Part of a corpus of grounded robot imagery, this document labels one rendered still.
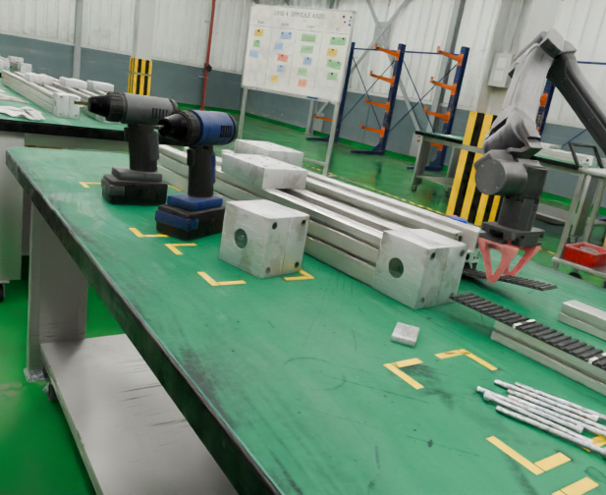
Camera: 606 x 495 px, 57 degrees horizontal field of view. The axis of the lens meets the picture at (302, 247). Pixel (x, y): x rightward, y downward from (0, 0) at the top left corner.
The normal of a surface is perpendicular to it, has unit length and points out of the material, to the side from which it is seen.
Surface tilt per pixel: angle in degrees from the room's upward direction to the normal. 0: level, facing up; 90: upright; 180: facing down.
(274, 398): 0
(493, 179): 90
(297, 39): 90
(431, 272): 90
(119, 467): 0
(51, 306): 90
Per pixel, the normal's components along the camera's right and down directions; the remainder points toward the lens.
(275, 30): -0.58, 0.13
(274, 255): 0.73, 0.29
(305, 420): 0.16, -0.95
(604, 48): -0.82, 0.03
